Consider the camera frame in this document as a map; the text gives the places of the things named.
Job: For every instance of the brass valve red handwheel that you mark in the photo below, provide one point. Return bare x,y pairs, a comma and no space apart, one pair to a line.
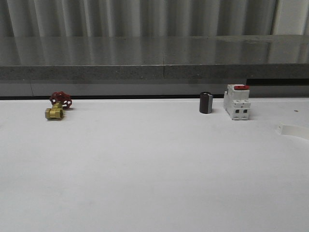
60,101

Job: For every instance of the white half pipe clamp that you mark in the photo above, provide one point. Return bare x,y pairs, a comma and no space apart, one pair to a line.
293,130

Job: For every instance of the grey stone counter ledge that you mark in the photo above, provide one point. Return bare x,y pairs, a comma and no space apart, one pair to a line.
272,65

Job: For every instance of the dark cylindrical capacitor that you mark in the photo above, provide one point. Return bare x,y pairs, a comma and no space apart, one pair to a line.
205,104

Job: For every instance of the white circuit breaker red switch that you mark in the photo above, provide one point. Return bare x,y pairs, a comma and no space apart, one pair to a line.
236,101

